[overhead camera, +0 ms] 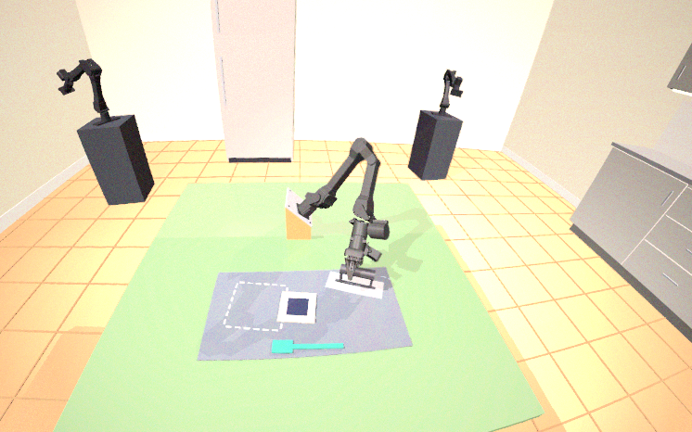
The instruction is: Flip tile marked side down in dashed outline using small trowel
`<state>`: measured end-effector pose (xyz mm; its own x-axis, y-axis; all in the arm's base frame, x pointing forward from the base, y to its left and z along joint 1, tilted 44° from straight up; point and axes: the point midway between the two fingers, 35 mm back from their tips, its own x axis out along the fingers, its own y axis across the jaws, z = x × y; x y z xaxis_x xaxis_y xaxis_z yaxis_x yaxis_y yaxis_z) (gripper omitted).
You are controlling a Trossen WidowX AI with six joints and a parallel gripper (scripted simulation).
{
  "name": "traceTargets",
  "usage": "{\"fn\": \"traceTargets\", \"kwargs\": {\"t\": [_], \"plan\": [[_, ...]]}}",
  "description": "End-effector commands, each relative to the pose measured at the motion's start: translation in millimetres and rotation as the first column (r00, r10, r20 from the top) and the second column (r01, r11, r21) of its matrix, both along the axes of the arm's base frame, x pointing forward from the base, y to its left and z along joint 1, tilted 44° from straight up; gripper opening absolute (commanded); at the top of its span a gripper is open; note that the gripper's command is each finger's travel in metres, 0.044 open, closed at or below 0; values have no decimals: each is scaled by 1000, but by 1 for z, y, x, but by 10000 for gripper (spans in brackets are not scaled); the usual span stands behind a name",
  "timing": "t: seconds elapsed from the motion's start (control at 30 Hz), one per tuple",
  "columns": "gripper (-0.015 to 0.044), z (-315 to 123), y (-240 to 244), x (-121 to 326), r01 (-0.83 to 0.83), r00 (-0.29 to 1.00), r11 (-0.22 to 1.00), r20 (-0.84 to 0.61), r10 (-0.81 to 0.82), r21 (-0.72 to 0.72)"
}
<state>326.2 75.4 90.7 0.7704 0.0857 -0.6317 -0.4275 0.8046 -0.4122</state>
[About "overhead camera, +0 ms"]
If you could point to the white square tile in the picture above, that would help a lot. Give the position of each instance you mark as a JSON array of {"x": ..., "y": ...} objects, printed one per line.
[{"x": 297, "y": 307}]

